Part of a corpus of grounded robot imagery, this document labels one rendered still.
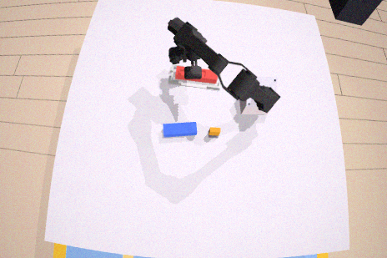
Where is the orange rectangular block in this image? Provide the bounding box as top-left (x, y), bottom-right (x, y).
top-left (209, 127), bottom-right (220, 136)

